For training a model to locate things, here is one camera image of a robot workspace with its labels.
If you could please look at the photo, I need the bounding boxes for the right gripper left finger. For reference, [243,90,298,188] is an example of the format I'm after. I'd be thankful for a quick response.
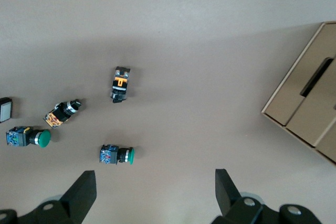
[0,170,97,224]

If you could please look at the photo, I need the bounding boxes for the brown cardboard box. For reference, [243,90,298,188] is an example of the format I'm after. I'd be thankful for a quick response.
[261,20,336,164]

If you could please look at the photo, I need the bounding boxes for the black square push button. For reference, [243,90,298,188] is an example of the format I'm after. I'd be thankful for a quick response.
[0,97,14,124]

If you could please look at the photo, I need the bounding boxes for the green mushroom push button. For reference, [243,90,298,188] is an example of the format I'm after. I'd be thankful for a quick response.
[5,126,52,148]
[99,144,136,166]

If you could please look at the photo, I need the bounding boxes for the black orange selector switch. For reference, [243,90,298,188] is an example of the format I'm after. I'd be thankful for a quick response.
[109,66,131,104]
[43,99,82,130]

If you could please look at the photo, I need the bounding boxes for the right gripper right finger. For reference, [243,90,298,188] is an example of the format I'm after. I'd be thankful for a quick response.
[211,168,323,224]

